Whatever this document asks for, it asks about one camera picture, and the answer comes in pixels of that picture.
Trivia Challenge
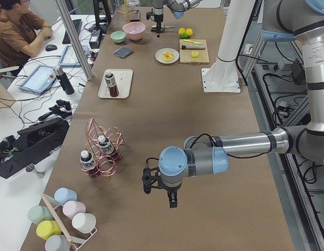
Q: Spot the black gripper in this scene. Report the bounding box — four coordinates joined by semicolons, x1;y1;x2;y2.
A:
160;183;181;208
154;14;163;38

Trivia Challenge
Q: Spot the white round plate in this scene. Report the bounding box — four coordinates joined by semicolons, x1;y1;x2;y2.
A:
155;48;179;64

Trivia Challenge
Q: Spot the twisted glazed donut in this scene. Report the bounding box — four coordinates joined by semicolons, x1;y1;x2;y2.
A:
161;52;174;62

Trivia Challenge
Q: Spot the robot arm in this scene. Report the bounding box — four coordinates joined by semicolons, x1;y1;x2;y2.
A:
146;0;201;38
142;1;324;208

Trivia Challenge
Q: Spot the cream rabbit tray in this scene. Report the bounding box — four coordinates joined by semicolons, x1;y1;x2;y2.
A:
98;69;133;99

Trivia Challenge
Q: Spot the dark tea bottle on tray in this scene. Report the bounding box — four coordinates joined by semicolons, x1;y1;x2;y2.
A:
105;70;119;97

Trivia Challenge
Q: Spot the steel ice scoop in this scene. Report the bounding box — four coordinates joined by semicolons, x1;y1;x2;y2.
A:
151;24;175;33

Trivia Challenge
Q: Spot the pink bowl of ice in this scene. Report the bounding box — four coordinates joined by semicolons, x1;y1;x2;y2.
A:
122;22;146;41

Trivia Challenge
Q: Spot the lower yellow lemon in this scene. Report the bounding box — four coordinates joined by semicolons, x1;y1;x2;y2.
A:
178;27;186;35

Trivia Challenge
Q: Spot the yellow lemon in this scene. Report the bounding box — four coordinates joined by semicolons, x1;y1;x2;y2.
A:
178;27;186;35
186;28;193;37

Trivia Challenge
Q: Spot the green lime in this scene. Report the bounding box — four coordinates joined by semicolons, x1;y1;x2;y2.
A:
180;33;189;39

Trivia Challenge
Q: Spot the yellow plastic knife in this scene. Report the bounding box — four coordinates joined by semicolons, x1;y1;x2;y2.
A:
182;39;203;44

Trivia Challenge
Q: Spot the steel muddler black tip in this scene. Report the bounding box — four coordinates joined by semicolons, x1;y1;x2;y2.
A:
181;45;206;50

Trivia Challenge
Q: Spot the upper yellow lemon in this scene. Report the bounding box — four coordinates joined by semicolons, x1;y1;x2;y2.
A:
186;28;193;37

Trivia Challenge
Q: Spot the bamboo cutting board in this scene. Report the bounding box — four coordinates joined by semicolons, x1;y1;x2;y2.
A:
179;39;210;64

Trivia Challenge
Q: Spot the wooden mug tree stand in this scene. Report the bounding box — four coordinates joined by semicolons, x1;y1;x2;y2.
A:
118;0;141;23

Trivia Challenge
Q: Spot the grey folded cloth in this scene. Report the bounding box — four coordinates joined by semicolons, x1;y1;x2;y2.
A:
113;47;133;59

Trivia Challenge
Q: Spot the mint green bowl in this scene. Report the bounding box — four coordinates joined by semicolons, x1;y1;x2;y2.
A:
110;31;126;43

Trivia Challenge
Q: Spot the lemon half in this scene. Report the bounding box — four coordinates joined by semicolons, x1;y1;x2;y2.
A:
191;51;199;58

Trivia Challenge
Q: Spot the black keyboard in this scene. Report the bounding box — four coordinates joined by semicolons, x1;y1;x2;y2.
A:
62;18;83;45

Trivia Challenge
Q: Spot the tea bottle in rack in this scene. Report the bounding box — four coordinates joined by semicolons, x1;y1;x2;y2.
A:
80;150;100;178
98;135;119;162

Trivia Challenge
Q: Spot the far teach pendant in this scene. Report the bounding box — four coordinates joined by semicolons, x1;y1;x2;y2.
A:
58;45;80;67

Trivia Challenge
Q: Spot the teach pendant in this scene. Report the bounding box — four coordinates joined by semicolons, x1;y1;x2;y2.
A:
58;45;80;67
19;65;56;95

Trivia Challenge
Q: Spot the white cup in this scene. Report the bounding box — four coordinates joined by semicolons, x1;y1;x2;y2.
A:
72;213;96;234

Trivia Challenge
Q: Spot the pink cup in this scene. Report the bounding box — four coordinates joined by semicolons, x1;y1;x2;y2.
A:
62;201;86;219

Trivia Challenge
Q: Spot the black thermos bottle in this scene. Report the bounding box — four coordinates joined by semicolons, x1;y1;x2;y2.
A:
53;65;75;95

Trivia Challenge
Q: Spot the white cup rack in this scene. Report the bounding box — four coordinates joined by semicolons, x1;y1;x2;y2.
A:
40;193;98;250

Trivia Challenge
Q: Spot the black computer mouse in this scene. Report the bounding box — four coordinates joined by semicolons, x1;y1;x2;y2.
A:
45;44;57;52

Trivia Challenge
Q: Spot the light blue cup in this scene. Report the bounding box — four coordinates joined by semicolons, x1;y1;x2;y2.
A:
54;187;77;206

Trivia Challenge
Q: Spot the grey cup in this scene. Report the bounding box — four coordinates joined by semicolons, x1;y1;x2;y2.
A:
45;235;71;251

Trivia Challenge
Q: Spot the near teach pendant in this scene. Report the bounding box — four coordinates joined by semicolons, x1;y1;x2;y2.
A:
19;65;56;95

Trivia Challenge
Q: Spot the yellow cup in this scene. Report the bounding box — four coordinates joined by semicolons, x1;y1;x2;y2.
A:
36;220;62;241

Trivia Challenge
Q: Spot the mint green cup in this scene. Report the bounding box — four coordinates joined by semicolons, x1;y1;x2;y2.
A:
27;206;53;225

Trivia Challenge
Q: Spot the person in brown shirt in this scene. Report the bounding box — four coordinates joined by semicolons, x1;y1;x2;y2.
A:
0;1;52;67

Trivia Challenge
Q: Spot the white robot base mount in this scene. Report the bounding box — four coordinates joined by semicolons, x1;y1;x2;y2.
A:
202;0;255;93

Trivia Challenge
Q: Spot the aluminium frame post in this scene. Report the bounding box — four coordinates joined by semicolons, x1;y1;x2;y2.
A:
55;0;93;81

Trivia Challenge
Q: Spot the copper wire bottle rack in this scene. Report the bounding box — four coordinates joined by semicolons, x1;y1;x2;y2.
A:
80;118;125;179

